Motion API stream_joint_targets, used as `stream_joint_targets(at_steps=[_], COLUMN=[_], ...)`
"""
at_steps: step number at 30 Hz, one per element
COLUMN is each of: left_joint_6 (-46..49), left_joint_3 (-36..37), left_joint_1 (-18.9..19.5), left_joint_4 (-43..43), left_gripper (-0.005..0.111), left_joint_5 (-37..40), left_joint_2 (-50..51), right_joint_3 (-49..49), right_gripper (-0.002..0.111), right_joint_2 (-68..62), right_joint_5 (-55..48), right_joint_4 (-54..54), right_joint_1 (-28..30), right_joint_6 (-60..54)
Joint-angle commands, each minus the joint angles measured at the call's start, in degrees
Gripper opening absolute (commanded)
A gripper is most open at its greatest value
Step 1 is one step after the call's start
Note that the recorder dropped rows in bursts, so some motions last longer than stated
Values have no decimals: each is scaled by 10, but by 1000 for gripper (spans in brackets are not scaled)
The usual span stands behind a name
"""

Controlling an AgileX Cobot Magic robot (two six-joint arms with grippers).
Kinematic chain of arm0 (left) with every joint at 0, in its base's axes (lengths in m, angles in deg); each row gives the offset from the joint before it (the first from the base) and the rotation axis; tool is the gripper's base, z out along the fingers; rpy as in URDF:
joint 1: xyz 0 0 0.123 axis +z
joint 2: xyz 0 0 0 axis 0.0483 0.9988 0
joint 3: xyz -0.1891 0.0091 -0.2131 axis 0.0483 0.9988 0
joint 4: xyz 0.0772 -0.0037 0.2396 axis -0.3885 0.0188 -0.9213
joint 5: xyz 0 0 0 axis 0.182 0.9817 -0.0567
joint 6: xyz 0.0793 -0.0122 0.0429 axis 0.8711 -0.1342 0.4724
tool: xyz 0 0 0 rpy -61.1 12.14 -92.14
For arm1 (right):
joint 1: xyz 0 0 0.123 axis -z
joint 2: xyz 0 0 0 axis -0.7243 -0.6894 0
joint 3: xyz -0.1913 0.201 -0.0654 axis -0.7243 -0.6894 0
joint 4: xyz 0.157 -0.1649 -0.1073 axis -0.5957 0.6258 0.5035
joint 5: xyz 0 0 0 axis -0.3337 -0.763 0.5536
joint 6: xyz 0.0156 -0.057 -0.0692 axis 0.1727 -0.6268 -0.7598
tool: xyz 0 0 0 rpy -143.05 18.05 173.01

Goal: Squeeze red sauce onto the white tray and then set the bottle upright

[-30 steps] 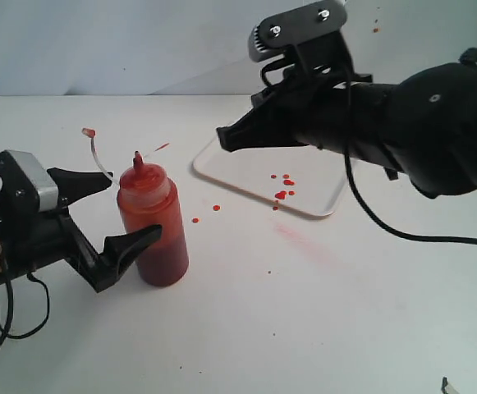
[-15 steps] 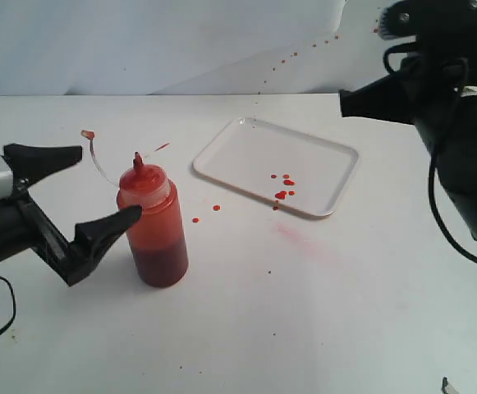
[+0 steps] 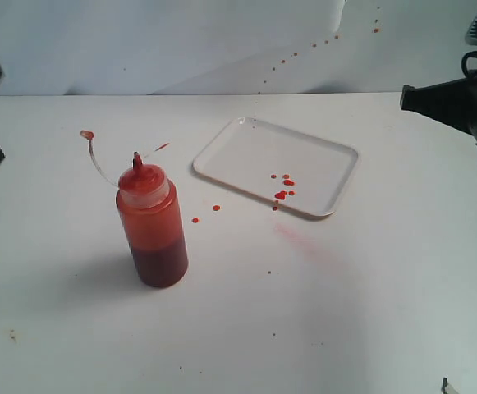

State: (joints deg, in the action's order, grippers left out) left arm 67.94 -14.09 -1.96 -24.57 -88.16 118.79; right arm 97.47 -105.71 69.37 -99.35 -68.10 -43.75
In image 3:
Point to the red sauce squeeze bottle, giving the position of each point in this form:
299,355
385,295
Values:
148,206

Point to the white rectangular plastic tray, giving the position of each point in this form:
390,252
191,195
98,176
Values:
299,173

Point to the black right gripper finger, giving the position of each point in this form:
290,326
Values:
450,103

